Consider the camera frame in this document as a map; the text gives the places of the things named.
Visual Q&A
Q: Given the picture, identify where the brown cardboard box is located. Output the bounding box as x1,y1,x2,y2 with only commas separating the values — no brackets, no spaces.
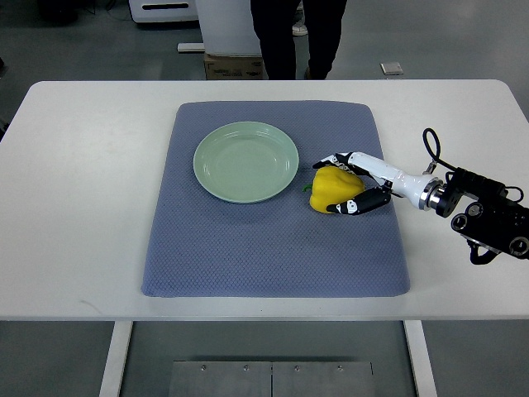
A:
203,54,264,80

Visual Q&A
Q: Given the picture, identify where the yellow bell pepper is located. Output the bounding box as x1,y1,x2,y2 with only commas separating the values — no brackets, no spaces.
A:
304,166,365,213

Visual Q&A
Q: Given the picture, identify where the right white table leg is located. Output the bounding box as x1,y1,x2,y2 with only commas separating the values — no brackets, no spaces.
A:
403,320,437,397

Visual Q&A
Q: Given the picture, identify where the person in black trousers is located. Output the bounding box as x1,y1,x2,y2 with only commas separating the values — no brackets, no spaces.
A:
250,0,348,81

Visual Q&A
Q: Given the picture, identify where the left white table leg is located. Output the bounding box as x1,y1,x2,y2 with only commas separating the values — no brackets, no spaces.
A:
99,321,133,397

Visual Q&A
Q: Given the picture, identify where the light green plate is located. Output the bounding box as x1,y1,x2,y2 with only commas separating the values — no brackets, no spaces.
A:
193,122,299,203

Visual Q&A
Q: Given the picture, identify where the blue textured cloth mat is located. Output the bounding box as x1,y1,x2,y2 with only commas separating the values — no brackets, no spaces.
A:
141,101,410,298

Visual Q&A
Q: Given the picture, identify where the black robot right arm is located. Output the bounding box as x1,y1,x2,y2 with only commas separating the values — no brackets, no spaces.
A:
420,128,528,265

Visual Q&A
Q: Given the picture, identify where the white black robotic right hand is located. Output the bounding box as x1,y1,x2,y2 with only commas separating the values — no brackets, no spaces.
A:
312,152,443,215

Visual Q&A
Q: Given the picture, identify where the white table leg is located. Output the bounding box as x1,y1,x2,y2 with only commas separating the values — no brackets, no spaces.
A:
403,320,437,397
99,321,133,397

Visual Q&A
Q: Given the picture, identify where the white cabinet with slot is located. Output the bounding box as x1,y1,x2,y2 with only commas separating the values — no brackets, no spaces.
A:
129,0,198,23

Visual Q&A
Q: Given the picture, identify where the small grey floor plate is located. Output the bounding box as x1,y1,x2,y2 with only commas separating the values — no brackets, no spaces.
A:
379,62,404,76

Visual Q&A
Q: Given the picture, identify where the white sneaker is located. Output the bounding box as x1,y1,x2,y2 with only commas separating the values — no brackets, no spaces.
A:
292,22,307,36

